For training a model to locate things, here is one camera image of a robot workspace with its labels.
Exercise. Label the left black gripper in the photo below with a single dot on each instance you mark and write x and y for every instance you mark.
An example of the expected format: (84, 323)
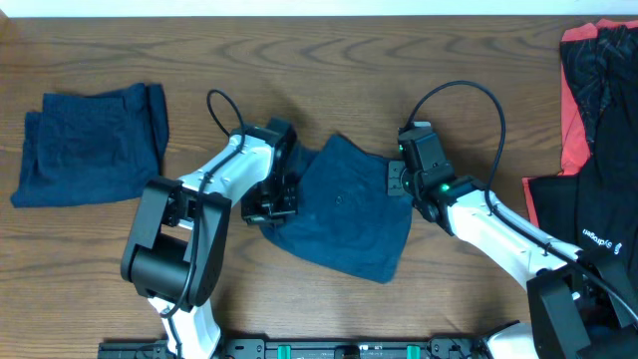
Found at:
(259, 217)

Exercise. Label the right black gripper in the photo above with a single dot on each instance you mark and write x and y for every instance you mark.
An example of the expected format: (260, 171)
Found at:
(395, 168)

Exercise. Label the blue denim shorts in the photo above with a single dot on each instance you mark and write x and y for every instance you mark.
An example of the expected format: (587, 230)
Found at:
(345, 219)

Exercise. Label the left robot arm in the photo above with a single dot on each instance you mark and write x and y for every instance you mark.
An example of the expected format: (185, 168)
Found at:
(176, 245)

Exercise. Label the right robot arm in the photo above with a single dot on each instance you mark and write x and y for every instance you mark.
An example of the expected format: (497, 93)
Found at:
(581, 304)

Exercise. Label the red and black garment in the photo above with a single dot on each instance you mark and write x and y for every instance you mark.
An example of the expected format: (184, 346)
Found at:
(592, 202)

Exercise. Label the folded dark blue shorts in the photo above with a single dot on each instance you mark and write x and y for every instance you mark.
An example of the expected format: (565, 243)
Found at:
(92, 149)

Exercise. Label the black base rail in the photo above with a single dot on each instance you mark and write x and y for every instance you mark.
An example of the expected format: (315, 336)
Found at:
(438, 347)

